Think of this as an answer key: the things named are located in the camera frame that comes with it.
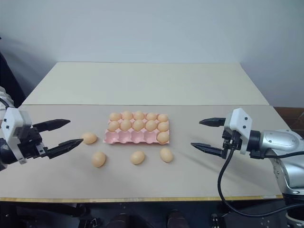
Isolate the pink egg tray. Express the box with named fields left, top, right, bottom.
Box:
left=102, top=111, right=171, bottom=145

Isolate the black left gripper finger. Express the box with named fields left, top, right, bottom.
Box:
left=31, top=119, right=71, bottom=133
left=47, top=138, right=85, bottom=160

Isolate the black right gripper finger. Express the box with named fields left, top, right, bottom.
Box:
left=190, top=142, right=224, bottom=157
left=199, top=116, right=227, bottom=127

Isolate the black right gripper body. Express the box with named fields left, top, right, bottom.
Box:
left=220, top=128, right=242, bottom=159

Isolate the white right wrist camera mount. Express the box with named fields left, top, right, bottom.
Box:
left=224, top=107, right=254, bottom=155

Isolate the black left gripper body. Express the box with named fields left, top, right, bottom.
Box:
left=14, top=125, right=49, bottom=162

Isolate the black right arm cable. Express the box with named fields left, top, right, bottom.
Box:
left=217, top=130, right=289, bottom=218

